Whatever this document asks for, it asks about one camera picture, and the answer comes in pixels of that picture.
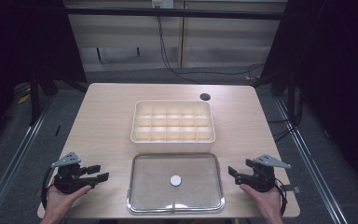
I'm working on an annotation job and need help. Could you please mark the aluminium floor rail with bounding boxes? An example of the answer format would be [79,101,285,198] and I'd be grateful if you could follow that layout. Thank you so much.
[0,95,56,224]
[273,96,351,224]

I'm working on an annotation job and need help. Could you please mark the cream divided storage box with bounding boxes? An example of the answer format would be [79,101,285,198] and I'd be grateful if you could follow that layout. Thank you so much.
[130,99,216,154]

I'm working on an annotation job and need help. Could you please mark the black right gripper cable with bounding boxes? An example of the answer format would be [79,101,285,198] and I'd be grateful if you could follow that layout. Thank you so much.
[273,177,289,217]

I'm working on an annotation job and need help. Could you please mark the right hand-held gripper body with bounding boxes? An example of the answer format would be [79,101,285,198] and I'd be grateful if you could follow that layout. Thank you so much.
[245,153,292,192]

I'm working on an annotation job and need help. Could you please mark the transparent plastic box lid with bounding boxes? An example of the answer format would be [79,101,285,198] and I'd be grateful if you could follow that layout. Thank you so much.
[126,151,226,216]

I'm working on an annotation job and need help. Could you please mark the yellow floor object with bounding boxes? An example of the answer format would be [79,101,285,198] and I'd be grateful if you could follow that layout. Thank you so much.
[17,92,32,105]

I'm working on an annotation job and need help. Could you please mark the black metal stand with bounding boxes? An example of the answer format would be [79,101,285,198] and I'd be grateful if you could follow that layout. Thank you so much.
[286,70,296,123]
[29,73,42,127]

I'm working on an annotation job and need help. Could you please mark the black hanging wall cable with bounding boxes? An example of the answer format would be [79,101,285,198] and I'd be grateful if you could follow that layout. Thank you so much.
[157,15,266,86]

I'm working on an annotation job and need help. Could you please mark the person's right hand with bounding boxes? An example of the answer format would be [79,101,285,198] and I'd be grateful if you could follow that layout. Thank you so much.
[240,183,284,220]

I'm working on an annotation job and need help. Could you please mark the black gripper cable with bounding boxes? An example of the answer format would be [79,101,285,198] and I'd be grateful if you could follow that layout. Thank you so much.
[273,177,289,217]
[40,167,56,210]

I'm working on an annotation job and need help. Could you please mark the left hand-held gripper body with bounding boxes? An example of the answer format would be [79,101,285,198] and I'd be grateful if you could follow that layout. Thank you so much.
[50,151,98,194]

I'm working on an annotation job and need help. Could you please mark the grey strap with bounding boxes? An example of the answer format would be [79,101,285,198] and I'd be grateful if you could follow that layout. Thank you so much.
[282,184,301,194]

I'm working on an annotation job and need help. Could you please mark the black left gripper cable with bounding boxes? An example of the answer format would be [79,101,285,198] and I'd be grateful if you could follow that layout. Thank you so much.
[40,167,56,210]

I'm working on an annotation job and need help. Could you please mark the black floor cables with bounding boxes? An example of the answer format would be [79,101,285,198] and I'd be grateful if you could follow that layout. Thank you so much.
[267,88,304,144]

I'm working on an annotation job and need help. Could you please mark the black horizontal frame bar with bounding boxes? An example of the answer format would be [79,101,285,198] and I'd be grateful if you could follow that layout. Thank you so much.
[64,7,288,21]

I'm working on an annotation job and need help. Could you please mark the white wall power outlet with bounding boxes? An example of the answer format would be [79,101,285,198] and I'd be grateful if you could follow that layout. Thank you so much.
[151,0,175,9]

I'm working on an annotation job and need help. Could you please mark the black curtain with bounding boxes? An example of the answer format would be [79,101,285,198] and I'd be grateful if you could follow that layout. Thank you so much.
[251,0,358,200]
[0,0,88,153]

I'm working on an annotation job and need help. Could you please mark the person's left hand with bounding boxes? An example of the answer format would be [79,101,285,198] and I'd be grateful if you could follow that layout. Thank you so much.
[41,184,93,220]

